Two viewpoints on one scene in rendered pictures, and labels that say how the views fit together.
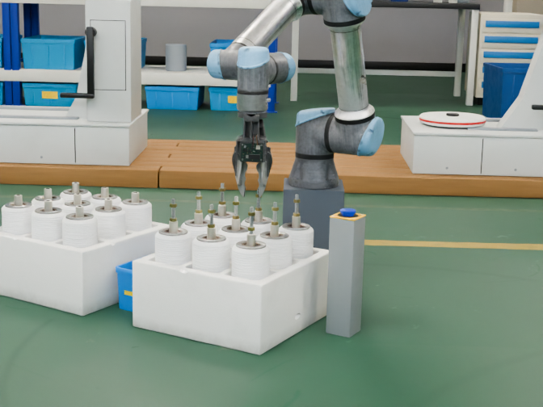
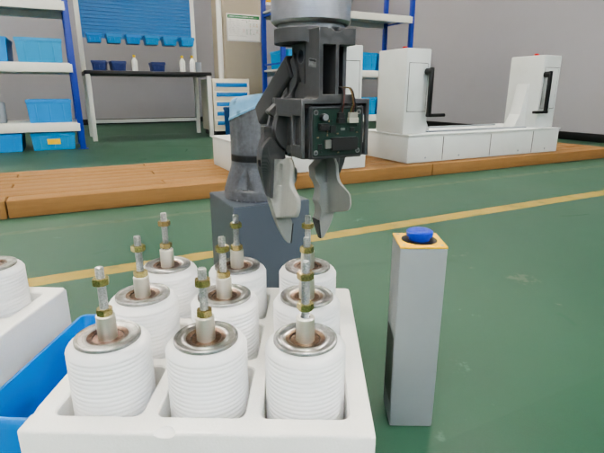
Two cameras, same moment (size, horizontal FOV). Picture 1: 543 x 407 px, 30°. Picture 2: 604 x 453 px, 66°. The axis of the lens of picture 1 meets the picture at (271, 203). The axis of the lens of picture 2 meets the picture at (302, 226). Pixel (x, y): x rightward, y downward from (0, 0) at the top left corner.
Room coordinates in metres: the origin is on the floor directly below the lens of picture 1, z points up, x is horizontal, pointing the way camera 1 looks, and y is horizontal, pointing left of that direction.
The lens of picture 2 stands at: (2.02, 0.28, 0.53)
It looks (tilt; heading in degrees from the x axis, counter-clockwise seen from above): 16 degrees down; 332
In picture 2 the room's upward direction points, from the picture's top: straight up
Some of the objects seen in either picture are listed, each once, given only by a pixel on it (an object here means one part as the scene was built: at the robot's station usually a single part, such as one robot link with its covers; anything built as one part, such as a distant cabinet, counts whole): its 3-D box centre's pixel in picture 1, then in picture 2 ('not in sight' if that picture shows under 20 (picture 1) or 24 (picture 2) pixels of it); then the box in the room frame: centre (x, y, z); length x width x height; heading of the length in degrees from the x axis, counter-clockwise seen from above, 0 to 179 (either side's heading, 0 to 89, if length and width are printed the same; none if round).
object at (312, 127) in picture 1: (317, 129); (259, 122); (3.00, -0.13, 0.47); 0.13 x 0.12 x 0.14; 60
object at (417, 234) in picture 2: (347, 213); (419, 235); (2.53, -0.20, 0.32); 0.04 x 0.04 x 0.02
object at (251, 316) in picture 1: (234, 287); (229, 392); (2.61, 0.09, 0.09); 0.39 x 0.39 x 0.18; 61
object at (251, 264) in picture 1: (250, 280); (305, 404); (2.45, 0.05, 0.16); 0.10 x 0.10 x 0.18
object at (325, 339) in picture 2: (250, 245); (305, 339); (2.45, 0.05, 0.25); 0.08 x 0.08 x 0.01
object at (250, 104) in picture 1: (254, 102); (314, 7); (2.43, 0.05, 0.61); 0.08 x 0.08 x 0.05
